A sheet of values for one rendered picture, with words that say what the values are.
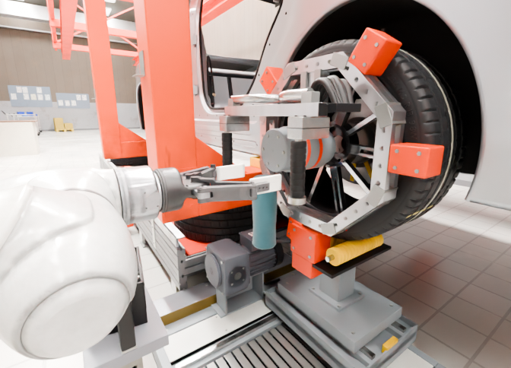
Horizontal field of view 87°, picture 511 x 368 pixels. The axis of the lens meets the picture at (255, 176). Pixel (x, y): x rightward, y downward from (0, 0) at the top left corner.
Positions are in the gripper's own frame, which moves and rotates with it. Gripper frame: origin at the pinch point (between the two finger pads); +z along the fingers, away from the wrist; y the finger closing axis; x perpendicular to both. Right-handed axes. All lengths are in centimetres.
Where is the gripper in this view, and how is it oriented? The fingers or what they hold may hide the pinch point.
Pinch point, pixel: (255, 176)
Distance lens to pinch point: 56.6
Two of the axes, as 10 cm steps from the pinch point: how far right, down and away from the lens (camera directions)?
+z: 8.2, -1.2, 5.5
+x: 0.0, -9.7, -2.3
